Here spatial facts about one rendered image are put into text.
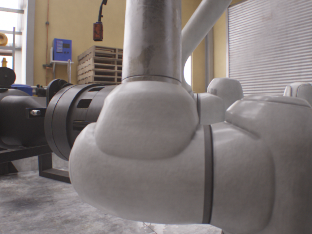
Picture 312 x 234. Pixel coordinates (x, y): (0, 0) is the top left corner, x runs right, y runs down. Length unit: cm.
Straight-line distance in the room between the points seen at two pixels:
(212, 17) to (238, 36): 714
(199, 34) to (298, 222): 44
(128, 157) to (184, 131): 8
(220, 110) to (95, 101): 87
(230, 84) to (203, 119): 12
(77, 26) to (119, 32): 116
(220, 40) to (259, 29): 149
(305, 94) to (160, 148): 60
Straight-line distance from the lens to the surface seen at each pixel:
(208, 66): 828
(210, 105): 63
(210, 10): 60
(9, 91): 252
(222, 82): 65
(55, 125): 153
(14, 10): 1100
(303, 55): 654
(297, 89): 83
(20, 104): 210
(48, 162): 361
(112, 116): 33
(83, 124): 135
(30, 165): 399
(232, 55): 776
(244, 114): 33
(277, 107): 33
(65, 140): 147
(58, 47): 582
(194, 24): 60
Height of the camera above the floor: 98
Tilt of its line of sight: 3 degrees down
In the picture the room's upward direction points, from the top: straight up
